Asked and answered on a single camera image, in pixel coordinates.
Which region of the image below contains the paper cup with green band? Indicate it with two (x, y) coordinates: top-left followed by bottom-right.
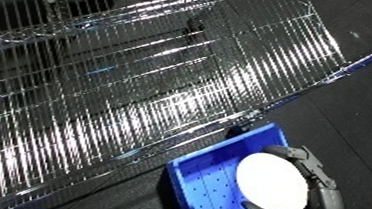
(233, 151), (312, 209)

